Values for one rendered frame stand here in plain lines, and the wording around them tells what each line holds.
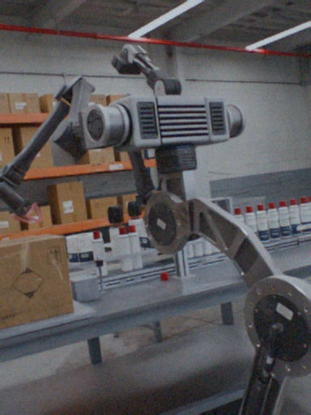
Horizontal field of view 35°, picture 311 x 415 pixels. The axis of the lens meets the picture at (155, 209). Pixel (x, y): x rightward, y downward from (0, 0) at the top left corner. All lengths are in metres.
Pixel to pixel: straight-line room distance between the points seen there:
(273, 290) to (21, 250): 0.87
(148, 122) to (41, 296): 0.70
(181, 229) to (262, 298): 0.37
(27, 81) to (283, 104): 5.36
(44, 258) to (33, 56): 5.59
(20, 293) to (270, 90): 8.76
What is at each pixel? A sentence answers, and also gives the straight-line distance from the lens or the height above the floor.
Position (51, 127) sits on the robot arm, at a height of 1.52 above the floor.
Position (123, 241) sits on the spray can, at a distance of 2.22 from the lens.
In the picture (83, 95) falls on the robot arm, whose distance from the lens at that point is 1.83.
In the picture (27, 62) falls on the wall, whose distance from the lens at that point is 7.07.
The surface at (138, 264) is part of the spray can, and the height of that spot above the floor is 0.90.
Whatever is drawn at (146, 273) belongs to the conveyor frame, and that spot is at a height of 0.86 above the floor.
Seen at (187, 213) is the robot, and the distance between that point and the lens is 1.44.
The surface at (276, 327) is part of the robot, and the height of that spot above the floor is 0.89.
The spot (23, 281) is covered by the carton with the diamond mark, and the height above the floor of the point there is 0.99.
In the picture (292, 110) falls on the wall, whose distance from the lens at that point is 10.53.
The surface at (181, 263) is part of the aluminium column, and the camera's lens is 2.20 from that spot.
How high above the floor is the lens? 1.26
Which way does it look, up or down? 3 degrees down
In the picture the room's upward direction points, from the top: 7 degrees counter-clockwise
